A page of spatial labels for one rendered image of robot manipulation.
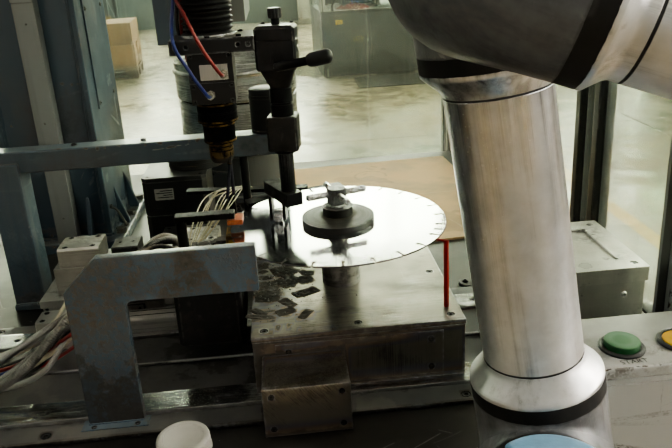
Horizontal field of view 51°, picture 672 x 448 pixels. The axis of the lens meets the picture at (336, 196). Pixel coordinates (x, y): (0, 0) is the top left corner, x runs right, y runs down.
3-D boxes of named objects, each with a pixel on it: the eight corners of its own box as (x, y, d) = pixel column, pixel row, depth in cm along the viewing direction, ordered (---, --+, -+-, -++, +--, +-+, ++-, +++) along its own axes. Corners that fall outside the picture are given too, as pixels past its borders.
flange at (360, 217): (339, 203, 115) (338, 188, 114) (389, 218, 107) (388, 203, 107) (287, 222, 108) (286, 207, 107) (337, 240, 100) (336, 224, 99)
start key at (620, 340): (629, 343, 82) (630, 329, 82) (646, 362, 79) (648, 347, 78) (596, 347, 82) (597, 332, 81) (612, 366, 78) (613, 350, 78)
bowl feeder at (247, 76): (303, 171, 201) (293, 44, 189) (308, 207, 172) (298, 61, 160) (195, 179, 199) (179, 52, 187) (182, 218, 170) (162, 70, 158)
